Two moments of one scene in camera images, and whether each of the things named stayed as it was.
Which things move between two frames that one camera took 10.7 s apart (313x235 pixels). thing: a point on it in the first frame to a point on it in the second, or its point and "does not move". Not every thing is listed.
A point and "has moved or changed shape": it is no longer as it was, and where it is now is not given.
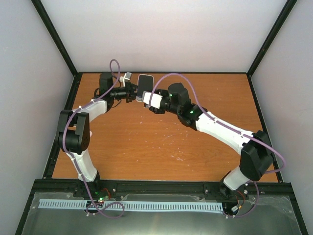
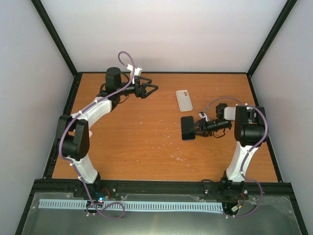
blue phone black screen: x=145 y=83 has moved or changed shape
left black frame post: x=57 y=41 does not move
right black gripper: x=161 y=91 to x=204 y=129
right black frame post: x=288 y=9 does not move
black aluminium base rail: x=113 y=187 does not move
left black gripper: x=130 y=95 to x=142 y=93
